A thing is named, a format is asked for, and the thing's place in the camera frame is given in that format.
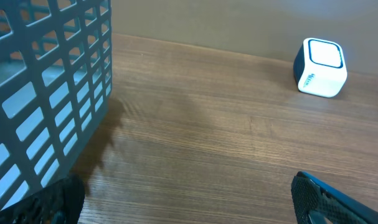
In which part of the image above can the grey plastic shopping basket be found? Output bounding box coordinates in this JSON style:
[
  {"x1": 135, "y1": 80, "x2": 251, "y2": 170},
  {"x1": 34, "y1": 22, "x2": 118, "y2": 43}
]
[{"x1": 0, "y1": 0, "x2": 112, "y2": 211}]

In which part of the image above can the white barcode scanner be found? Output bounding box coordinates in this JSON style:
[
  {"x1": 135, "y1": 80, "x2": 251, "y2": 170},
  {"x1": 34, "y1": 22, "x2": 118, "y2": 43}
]
[{"x1": 293, "y1": 38, "x2": 347, "y2": 98}]

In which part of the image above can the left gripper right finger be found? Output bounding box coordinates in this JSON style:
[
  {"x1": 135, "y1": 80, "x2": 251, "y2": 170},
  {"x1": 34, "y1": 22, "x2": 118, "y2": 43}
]
[{"x1": 291, "y1": 171, "x2": 378, "y2": 224}]

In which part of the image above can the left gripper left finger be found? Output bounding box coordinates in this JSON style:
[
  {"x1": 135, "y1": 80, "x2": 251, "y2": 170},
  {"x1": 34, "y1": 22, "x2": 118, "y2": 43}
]
[{"x1": 0, "y1": 175, "x2": 85, "y2": 224}]

